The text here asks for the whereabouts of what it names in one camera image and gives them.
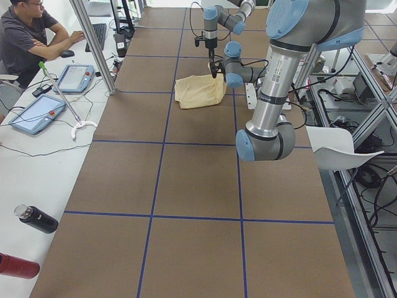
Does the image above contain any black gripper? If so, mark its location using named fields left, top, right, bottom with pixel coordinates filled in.
left=203, top=30, right=217, bottom=78

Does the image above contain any cream long-sleeve printed shirt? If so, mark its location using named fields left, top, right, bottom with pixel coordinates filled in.
left=174, top=74, right=227, bottom=109

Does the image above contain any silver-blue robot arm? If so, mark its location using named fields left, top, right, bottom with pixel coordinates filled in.
left=195, top=0, right=256, bottom=78
left=224, top=0, right=367, bottom=161

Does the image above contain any black box with label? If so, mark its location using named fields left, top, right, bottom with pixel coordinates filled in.
left=114, top=34, right=127, bottom=58

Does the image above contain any black keyboard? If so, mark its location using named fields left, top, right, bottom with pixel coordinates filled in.
left=92, top=23, right=107, bottom=50

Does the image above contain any far blue teach pendant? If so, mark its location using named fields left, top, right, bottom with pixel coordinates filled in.
left=56, top=65, right=95, bottom=94

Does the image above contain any blue teach pendant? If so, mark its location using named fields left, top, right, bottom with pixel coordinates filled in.
left=56, top=65, right=95, bottom=94
left=9, top=94, right=66, bottom=135

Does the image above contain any reacher grabber stick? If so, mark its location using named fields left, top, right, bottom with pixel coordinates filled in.
left=38, top=61, right=97, bottom=141

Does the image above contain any white plastic chair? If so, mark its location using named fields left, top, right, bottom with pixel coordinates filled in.
left=306, top=126, right=384, bottom=171

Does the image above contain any black computer mouse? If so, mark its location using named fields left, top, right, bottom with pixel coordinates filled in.
left=60, top=50, right=74, bottom=58

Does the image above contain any seated person dark shirt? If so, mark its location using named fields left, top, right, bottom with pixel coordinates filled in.
left=1, top=1, right=84, bottom=88

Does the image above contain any near blue teach pendant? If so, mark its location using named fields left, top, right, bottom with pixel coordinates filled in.
left=9, top=94, right=66, bottom=135

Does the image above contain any black water bottle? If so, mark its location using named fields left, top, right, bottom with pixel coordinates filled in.
left=14, top=204, right=58, bottom=234

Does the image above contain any red water bottle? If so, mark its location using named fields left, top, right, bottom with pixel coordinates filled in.
left=1, top=253, right=40, bottom=279

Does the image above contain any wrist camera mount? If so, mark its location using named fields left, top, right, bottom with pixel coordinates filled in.
left=194, top=36, right=206, bottom=47
left=215, top=60, right=225, bottom=74

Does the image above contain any aluminium frame post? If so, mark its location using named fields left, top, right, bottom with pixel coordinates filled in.
left=69, top=0, right=116, bottom=95

